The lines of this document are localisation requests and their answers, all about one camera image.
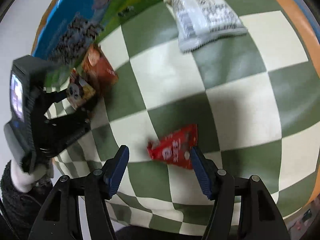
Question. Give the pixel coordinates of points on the brown snack packet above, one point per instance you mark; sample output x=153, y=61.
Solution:
x=100, y=67

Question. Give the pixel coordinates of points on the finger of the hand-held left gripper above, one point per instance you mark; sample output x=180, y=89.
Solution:
x=67, y=127
x=56, y=96

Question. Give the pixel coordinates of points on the blue bed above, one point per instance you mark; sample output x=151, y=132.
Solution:
x=301, y=2

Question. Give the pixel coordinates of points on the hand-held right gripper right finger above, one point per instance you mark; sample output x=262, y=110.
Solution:
x=202, y=172

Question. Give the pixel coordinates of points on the person's left forearm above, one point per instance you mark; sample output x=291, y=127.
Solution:
x=17, y=200

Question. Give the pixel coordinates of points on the small dark red packet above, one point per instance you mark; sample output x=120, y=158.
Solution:
x=172, y=147

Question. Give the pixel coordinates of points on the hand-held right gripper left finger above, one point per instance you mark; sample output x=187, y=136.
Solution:
x=117, y=172

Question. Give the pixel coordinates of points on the printed cardboard box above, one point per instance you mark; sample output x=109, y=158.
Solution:
x=75, y=17

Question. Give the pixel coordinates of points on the green-white checkered blanket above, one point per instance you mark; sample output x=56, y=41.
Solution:
x=237, y=80

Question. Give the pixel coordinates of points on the grey-white snack packet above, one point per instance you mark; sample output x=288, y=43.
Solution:
x=205, y=17

